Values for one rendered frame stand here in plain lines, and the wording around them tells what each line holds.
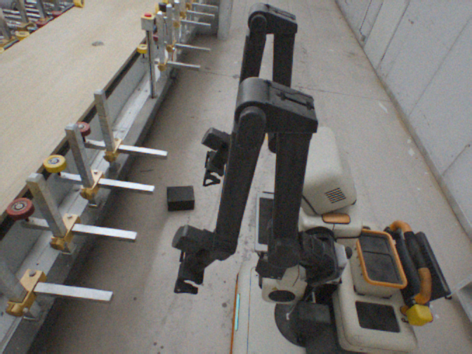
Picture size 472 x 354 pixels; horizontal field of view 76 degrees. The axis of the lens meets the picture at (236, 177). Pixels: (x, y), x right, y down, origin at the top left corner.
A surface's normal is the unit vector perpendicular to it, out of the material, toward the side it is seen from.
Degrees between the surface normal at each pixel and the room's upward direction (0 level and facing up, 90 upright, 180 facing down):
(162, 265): 0
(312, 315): 0
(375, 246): 0
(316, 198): 90
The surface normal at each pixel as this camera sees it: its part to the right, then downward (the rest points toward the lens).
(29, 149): 0.13, -0.70
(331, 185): -0.07, 0.69
